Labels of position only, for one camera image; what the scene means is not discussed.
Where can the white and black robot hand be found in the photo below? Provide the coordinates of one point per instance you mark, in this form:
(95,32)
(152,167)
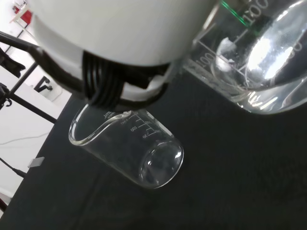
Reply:
(115,31)

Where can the empty clear glass beaker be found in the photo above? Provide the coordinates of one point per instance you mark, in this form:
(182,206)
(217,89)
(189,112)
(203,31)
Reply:
(134,153)

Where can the red box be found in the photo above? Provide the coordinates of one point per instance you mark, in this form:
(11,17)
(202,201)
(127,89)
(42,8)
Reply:
(25,16)

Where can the small grey tag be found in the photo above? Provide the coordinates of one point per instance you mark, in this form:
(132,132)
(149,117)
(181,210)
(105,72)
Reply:
(36,162)

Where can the black bench cloth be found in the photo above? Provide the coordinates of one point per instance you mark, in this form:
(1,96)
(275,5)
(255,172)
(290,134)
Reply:
(227,172)

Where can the black clamp bracket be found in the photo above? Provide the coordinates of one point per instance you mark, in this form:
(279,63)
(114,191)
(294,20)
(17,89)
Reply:
(42,84)

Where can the black metal stand frame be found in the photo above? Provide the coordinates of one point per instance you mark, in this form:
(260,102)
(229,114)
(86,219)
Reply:
(22,79)

